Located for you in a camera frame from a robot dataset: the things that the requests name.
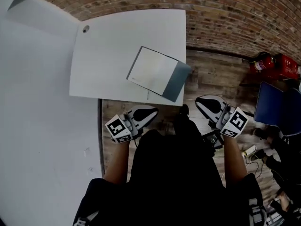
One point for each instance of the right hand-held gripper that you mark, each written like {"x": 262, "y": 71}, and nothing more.
{"x": 211, "y": 107}

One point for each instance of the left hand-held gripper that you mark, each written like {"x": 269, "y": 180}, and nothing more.
{"x": 138, "y": 116}

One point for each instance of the grey cover notebook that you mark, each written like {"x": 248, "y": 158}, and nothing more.
{"x": 152, "y": 69}

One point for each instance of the person's right forearm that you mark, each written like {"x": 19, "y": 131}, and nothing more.
{"x": 235, "y": 161}

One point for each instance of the person's left forearm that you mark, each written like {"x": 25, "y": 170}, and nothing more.
{"x": 117, "y": 163}

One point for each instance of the black device at waist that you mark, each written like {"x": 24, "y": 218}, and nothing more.
{"x": 212, "y": 139}

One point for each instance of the white power strip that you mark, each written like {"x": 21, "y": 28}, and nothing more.
{"x": 249, "y": 150}

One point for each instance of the blue chair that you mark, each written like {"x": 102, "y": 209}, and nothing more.
{"x": 272, "y": 105}

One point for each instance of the red fire extinguisher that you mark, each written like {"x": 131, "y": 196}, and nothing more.
{"x": 262, "y": 63}

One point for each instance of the person's black clothing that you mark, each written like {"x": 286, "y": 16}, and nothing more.
{"x": 174, "y": 178}

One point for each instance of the red fire equipment box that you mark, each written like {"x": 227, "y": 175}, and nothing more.
{"x": 285, "y": 66}

